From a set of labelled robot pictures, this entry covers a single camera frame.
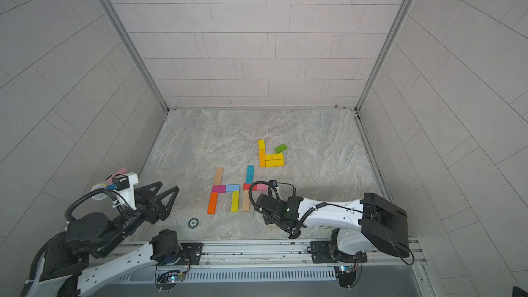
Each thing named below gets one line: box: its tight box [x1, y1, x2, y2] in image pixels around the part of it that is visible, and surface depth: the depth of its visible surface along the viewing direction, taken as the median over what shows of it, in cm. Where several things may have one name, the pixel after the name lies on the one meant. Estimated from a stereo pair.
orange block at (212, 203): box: [207, 191, 218, 214], surface depth 84 cm
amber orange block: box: [259, 149, 267, 168], surface depth 97 cm
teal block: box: [245, 165, 255, 184], surface depth 93 cm
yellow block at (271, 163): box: [265, 159, 286, 168], surface depth 96 cm
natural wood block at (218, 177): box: [213, 167, 224, 186], surface depth 91 cm
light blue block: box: [225, 184, 240, 192], surface depth 88 cm
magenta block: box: [211, 185, 227, 193], surface depth 88 cm
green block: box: [274, 143, 289, 154], surface depth 101 cm
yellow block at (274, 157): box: [265, 153, 284, 161], surface depth 98 cm
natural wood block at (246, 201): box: [242, 189, 251, 212], surface depth 84 cm
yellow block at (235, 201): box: [231, 191, 240, 214], surface depth 84 cm
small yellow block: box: [257, 138, 267, 150], surface depth 104 cm
